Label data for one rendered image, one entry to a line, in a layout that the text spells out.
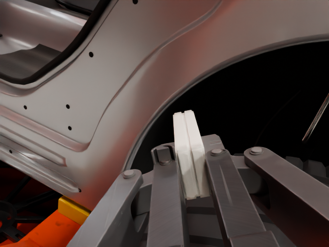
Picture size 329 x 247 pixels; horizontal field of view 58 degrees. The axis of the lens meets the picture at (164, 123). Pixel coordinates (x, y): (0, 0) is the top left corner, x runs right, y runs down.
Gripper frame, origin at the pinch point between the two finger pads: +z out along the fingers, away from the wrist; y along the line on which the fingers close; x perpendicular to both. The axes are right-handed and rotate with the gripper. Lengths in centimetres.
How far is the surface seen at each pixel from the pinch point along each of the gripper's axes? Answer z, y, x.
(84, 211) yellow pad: 49, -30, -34
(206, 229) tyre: 3.8, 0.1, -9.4
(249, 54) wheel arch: 28.9, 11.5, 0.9
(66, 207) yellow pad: 50, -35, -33
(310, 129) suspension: 50, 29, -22
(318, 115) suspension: 49, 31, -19
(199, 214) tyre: 6.0, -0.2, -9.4
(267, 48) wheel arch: 27.9, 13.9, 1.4
